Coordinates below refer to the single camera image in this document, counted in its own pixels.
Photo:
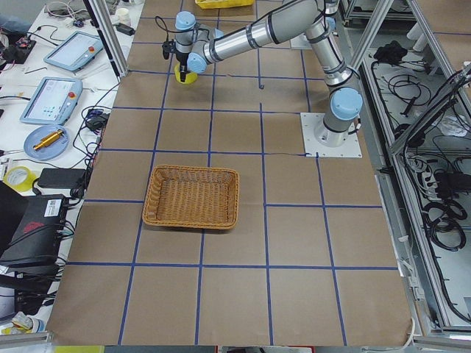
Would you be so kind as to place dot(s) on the aluminium frame post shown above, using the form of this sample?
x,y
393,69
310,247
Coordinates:
x,y
100,17

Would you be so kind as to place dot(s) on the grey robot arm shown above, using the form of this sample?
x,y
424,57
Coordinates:
x,y
196,46

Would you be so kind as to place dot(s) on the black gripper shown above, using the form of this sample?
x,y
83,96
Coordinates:
x,y
182,57

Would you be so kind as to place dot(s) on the blue bowl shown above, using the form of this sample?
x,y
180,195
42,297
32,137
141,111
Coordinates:
x,y
50,152

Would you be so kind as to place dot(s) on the far teach pendant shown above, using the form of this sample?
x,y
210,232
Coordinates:
x,y
75,52

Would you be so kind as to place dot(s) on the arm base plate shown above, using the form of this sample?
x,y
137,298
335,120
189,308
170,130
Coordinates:
x,y
319,141

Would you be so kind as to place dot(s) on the black computer box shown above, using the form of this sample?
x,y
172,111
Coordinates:
x,y
30,228

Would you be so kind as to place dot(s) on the brown wicker basket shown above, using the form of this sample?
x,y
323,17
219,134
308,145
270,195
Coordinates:
x,y
192,197

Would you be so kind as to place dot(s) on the brass cylinder tool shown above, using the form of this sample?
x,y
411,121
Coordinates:
x,y
49,140

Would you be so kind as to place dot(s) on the yellow plastic basket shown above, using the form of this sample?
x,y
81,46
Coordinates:
x,y
222,4

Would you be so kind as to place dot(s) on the near teach pendant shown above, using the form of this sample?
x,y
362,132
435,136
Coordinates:
x,y
53,101

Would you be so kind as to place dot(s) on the black power brick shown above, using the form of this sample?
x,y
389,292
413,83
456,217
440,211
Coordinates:
x,y
61,178

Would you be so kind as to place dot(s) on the spare yellow tape roll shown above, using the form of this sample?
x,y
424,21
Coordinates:
x,y
20,179

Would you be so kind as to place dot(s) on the teach pendant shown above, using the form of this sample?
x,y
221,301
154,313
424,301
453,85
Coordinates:
x,y
53,101
75,52

